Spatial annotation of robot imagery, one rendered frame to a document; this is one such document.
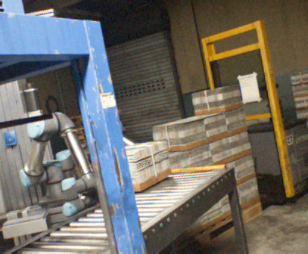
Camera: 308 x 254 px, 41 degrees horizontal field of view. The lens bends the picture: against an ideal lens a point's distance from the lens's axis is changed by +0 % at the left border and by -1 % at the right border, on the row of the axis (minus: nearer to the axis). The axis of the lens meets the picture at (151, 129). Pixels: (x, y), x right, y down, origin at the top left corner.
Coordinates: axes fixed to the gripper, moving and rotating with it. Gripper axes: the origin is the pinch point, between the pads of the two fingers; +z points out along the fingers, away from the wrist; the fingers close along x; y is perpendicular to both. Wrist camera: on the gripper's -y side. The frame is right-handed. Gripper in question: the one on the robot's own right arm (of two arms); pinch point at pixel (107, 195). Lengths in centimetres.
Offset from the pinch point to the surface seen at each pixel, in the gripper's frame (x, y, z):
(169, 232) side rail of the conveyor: -62, -7, -41
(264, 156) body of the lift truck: -24, -32, 239
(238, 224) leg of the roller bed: -61, -34, 41
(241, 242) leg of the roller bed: -61, -46, 41
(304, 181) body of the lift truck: -58, -65, 250
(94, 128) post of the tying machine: -78, 45, -96
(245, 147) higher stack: -23, -11, 189
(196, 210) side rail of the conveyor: -62, -7, -13
